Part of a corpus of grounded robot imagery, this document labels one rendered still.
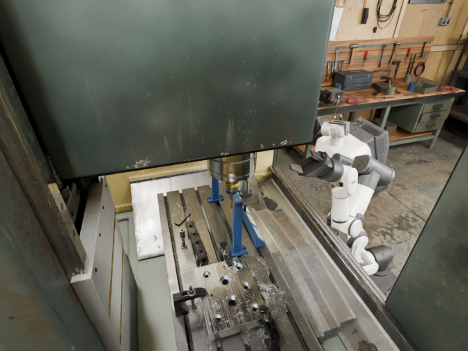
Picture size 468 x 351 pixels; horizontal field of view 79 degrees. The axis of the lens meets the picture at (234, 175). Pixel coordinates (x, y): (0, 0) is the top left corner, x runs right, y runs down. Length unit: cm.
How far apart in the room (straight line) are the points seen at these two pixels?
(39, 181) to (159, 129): 25
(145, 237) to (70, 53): 142
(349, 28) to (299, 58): 354
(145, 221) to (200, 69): 143
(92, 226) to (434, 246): 112
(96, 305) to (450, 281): 110
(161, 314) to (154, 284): 19
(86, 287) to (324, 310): 109
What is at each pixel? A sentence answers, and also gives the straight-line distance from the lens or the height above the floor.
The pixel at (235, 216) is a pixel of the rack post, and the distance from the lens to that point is 126.
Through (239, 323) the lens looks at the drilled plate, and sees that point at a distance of 114.
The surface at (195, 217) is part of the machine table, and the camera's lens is 164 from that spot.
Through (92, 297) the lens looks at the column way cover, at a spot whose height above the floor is 134.
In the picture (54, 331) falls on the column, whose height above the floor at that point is 141.
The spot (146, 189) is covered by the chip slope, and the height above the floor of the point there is 82.
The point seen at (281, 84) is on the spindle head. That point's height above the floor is 180.
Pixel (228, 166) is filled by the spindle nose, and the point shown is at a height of 156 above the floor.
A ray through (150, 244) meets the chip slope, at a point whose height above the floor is 66.
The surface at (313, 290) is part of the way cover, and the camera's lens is 158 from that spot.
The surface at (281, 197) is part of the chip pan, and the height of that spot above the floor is 67.
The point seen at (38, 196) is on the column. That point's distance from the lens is 67.
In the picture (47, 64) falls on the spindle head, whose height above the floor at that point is 188.
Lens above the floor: 200
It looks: 34 degrees down
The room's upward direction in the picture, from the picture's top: straight up
